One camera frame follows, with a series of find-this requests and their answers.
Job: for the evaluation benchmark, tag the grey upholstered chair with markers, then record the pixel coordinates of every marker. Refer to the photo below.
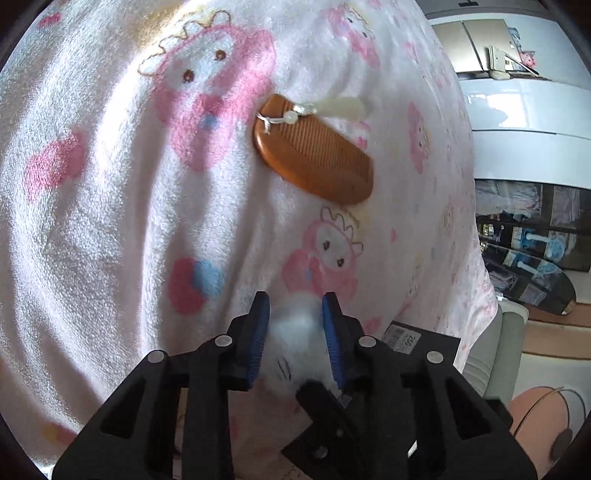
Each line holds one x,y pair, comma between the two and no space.
494,355

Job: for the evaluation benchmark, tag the wooden comb with tassel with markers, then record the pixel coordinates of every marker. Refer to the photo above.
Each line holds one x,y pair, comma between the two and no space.
314,161

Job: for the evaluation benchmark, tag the dark display shelf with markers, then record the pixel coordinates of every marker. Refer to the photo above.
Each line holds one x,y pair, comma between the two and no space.
531,207

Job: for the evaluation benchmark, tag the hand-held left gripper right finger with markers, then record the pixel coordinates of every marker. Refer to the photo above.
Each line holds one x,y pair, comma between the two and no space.
332,341

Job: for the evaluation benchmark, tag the printed pink blanket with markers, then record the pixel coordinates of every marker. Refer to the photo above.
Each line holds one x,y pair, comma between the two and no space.
92,230

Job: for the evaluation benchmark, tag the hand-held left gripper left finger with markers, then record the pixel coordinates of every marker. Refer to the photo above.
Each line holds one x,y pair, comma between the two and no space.
258,341

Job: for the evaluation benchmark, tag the white fluffy plush toy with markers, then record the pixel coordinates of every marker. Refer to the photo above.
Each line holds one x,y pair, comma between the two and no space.
295,337

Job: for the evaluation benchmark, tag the round orange stool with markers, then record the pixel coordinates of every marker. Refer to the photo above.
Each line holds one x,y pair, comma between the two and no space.
540,420

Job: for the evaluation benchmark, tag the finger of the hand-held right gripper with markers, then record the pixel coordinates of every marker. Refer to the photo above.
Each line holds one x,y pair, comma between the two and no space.
318,401

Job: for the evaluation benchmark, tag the white glossy cabinet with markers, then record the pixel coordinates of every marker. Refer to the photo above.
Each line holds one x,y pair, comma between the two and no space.
531,124

